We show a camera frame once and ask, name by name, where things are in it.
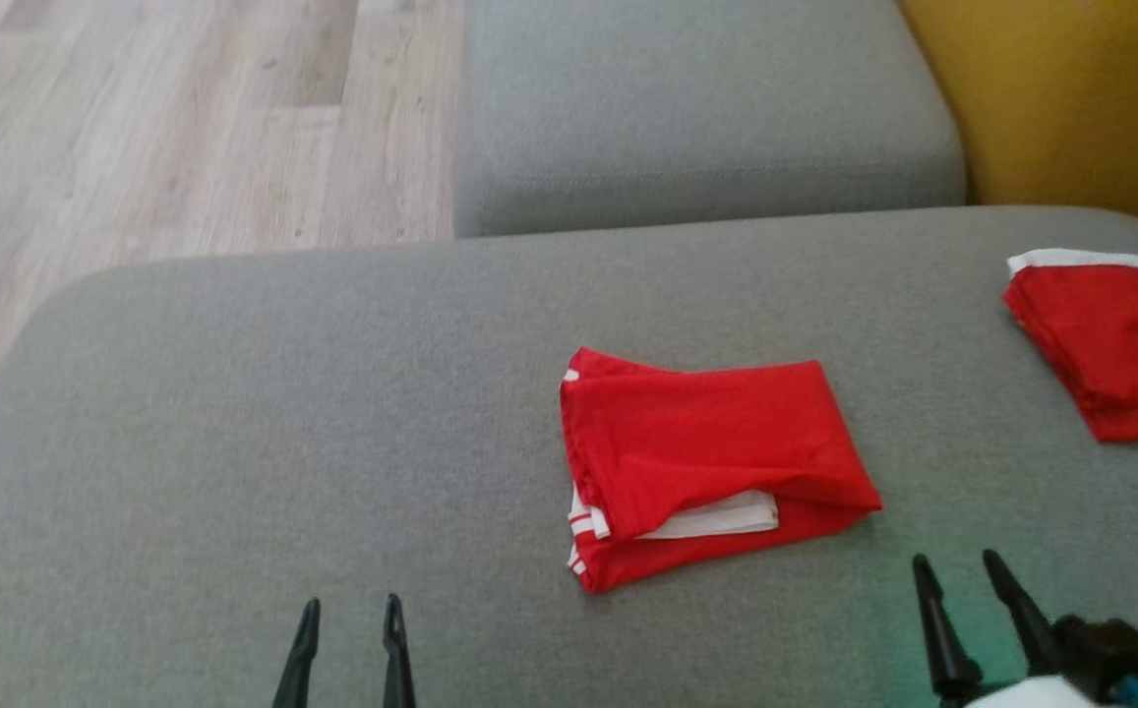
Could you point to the yellow upholstered furniture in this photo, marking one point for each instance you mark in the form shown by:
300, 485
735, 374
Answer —
1080, 98

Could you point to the grey sofa ottoman cushion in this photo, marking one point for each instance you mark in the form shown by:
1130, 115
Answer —
706, 98

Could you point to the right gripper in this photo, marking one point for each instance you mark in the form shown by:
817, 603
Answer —
1100, 654

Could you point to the red garment with white band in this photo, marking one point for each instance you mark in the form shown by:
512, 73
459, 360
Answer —
1119, 344

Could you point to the red garment with striped hem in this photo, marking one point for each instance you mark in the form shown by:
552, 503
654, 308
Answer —
706, 442

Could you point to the grey sofa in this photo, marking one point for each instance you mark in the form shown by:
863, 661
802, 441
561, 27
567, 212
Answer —
283, 442

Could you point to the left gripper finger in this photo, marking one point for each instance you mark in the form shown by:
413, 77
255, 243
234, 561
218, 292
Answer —
396, 659
300, 659

